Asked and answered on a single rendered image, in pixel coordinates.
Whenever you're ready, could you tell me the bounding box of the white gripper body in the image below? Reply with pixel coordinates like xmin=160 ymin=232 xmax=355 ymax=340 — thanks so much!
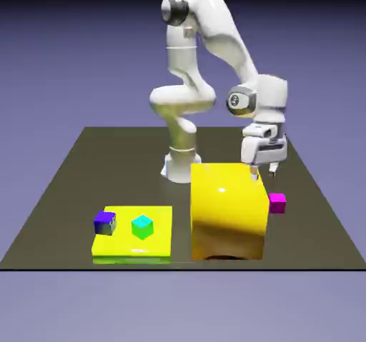
xmin=240 ymin=135 xmax=288 ymax=166

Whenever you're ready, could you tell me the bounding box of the small magenta cube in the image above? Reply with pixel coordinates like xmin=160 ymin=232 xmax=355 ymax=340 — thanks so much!
xmin=267 ymin=192 xmax=287 ymax=214

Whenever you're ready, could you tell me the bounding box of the small blue cube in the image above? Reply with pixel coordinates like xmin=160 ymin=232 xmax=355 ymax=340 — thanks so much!
xmin=93 ymin=210 xmax=117 ymax=236

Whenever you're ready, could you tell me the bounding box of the large orange-yellow box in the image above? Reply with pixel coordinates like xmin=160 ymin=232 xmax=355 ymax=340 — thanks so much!
xmin=190 ymin=162 xmax=270 ymax=261

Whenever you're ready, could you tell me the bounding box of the large flat yellow box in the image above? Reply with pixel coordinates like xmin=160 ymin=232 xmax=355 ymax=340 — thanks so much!
xmin=91 ymin=205 xmax=174 ymax=265

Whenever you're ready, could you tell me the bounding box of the small cyan-green cube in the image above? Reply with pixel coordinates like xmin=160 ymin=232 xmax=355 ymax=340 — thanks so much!
xmin=131 ymin=214 xmax=154 ymax=241

